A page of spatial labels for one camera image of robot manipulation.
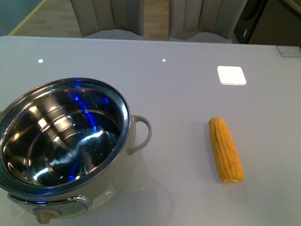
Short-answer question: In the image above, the beige chair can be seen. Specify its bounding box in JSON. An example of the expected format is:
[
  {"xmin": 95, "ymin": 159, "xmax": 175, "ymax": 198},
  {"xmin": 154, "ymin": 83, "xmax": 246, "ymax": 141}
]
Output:
[
  {"xmin": 168, "ymin": 0, "xmax": 247, "ymax": 43},
  {"xmin": 71, "ymin": 0, "xmax": 144, "ymax": 40}
]

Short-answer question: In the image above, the yellow corn cob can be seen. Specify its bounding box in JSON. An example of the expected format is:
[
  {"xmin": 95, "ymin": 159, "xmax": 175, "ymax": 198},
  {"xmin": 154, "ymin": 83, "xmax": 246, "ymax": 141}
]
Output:
[{"xmin": 208, "ymin": 117, "xmax": 244, "ymax": 184}]

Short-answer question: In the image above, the beige chair left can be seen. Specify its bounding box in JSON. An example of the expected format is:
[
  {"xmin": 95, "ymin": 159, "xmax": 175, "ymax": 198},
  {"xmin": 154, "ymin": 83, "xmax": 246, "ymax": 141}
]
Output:
[{"xmin": 71, "ymin": 0, "xmax": 144, "ymax": 40}]

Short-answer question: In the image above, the table label sticker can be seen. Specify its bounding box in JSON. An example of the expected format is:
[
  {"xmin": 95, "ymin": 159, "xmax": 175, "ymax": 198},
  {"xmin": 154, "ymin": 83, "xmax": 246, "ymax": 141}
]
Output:
[{"xmin": 277, "ymin": 46, "xmax": 301, "ymax": 57}]

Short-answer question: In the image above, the cream electric pot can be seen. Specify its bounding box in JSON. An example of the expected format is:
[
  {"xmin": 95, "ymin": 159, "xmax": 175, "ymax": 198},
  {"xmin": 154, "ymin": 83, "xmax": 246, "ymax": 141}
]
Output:
[{"xmin": 0, "ymin": 78, "xmax": 152, "ymax": 224}]

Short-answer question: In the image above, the beige chair right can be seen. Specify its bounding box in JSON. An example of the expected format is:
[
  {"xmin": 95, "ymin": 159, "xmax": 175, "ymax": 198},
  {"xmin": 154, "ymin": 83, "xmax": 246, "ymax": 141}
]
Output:
[{"xmin": 168, "ymin": 0, "xmax": 247, "ymax": 43}]

